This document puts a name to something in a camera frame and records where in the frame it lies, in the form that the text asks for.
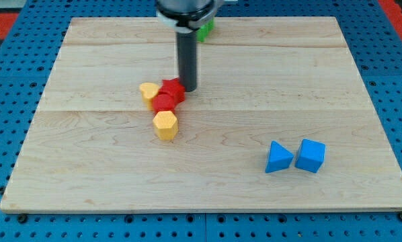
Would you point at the yellow hexagon block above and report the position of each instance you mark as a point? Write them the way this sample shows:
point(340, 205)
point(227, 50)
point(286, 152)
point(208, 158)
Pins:
point(166, 125)

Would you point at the red star block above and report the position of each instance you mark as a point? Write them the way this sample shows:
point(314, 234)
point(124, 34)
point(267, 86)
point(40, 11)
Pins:
point(173, 88)

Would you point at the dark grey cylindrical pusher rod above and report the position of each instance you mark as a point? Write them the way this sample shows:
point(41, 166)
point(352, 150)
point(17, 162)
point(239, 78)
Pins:
point(187, 60)

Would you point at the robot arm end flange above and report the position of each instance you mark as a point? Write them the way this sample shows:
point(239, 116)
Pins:
point(185, 16)

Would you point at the red cylinder block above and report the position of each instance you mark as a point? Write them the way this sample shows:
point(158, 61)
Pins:
point(163, 103)

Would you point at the yellow heart block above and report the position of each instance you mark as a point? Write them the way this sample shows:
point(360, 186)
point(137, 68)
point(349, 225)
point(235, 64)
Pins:
point(148, 92)

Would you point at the wooden board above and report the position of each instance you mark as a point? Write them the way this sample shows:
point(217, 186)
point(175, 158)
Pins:
point(91, 147)

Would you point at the blue triangle block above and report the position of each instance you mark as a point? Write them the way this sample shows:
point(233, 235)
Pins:
point(278, 158)

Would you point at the green block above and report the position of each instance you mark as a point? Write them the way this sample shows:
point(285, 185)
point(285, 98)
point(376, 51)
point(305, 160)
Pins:
point(204, 31)

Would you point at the blue cube block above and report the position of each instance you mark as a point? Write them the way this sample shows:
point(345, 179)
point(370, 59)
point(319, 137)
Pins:
point(310, 155)

